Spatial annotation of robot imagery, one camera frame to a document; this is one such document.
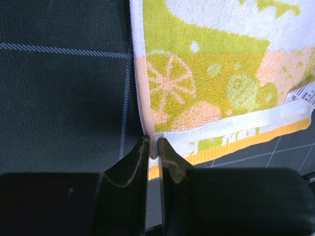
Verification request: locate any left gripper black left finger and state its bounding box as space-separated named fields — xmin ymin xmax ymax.
xmin=0 ymin=137 xmax=150 ymax=236

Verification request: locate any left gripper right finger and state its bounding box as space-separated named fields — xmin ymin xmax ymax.
xmin=158 ymin=138 xmax=315 ymax=236

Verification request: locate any yellow patterned towel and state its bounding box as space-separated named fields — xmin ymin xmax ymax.
xmin=129 ymin=0 xmax=315 ymax=179

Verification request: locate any black grid cutting mat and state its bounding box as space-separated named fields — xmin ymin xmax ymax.
xmin=0 ymin=0 xmax=315 ymax=232

